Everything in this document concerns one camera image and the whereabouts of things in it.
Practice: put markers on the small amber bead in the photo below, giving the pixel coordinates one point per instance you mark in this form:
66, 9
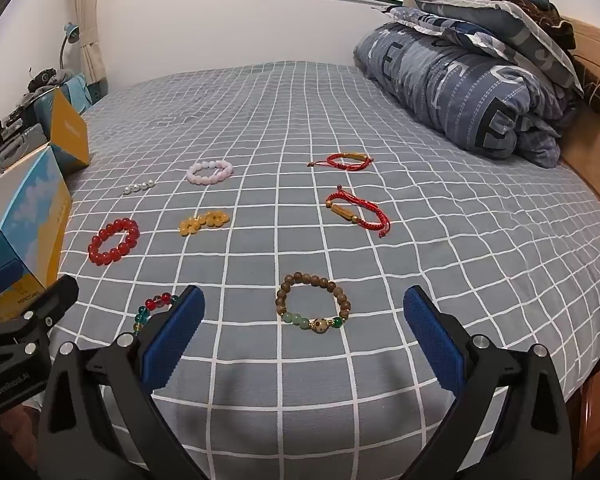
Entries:
187, 227

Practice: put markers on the wooden headboard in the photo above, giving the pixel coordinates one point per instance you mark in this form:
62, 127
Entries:
597, 150

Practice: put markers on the grey plastic case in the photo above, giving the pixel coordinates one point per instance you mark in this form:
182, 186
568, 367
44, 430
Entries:
15, 142

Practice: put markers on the grey checked bedsheet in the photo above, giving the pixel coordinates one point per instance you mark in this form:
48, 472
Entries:
280, 120

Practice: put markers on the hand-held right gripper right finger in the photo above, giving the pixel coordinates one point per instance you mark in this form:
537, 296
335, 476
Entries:
434, 340

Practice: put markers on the light blue cloth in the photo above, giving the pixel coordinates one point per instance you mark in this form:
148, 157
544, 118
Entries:
75, 90

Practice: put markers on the beige curtain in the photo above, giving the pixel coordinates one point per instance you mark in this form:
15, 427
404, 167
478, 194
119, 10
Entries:
87, 10

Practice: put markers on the dark bundle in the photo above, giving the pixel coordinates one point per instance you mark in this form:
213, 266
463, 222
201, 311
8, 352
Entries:
45, 79

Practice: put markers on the blue yellow printed box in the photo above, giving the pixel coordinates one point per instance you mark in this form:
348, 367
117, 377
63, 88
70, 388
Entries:
30, 230

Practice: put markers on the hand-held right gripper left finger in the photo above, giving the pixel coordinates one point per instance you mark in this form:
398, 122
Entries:
176, 332

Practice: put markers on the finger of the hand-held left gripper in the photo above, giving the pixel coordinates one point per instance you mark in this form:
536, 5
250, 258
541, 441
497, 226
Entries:
55, 297

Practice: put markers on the blue desk lamp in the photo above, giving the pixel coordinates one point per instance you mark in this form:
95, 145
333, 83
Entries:
71, 32

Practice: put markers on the folded blue patterned quilt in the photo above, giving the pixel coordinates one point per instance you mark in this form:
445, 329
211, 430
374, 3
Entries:
455, 90

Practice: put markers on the yellow cardboard box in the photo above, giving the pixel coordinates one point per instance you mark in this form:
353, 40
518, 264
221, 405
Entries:
70, 135

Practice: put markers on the brown patterned blanket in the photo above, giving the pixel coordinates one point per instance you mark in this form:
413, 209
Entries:
555, 15

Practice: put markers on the blue grey patterned pillow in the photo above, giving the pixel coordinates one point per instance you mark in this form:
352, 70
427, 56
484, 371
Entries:
505, 25

